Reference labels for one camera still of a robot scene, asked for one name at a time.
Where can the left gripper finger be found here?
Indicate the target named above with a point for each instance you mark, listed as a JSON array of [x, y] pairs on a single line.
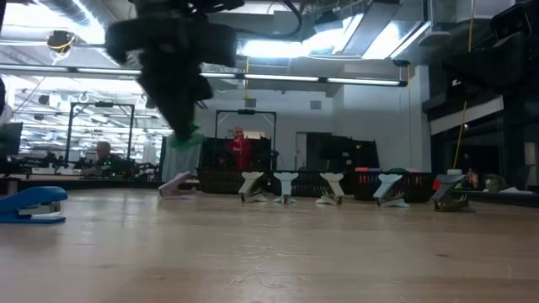
[[172, 105], [204, 89]]

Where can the green stapler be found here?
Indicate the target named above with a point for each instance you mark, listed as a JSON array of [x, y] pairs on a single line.
[[185, 143]]

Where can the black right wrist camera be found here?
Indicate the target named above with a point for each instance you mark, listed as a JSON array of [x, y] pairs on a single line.
[[511, 21]]

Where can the light blue staple remover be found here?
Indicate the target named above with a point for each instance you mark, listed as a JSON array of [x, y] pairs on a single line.
[[387, 183], [286, 181]]

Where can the dark bag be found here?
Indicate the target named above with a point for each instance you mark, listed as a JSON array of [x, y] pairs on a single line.
[[494, 182]]

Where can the black plastic mesh basket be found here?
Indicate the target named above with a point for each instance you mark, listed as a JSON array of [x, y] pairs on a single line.
[[421, 187], [219, 181], [309, 185]]

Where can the dark grey staple remover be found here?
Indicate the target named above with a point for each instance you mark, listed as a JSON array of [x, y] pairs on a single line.
[[447, 185]]

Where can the blue stapler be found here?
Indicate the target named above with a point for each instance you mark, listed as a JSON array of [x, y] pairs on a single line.
[[31, 198]]

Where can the black desk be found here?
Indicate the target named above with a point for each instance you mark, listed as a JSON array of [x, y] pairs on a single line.
[[497, 197]]

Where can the white cloth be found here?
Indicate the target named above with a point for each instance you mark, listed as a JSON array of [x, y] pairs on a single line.
[[516, 190]]

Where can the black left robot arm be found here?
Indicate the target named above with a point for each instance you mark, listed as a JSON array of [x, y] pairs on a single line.
[[168, 6]]

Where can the pink tape roll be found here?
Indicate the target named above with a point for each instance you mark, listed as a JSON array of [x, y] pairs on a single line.
[[414, 170]]

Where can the black gantry frame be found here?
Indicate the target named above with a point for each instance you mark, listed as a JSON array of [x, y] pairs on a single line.
[[246, 112], [101, 105]]

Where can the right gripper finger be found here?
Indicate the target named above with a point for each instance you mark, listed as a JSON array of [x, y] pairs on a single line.
[[480, 67]]

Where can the person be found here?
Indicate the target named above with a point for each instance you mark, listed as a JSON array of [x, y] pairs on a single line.
[[239, 151], [103, 149]]

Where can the black cabinet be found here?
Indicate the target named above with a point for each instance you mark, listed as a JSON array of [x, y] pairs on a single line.
[[337, 151]]

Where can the grey hanging cloth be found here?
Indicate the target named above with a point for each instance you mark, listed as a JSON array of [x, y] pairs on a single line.
[[181, 160]]

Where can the lavender staple remover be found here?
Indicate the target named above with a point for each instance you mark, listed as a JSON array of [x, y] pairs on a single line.
[[174, 183]]

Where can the ceiling tube light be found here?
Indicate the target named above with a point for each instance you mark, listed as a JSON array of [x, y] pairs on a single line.
[[362, 81], [107, 70], [33, 68], [219, 75], [281, 78]]

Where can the black monitor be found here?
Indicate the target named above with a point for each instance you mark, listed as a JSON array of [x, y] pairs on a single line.
[[10, 139]]

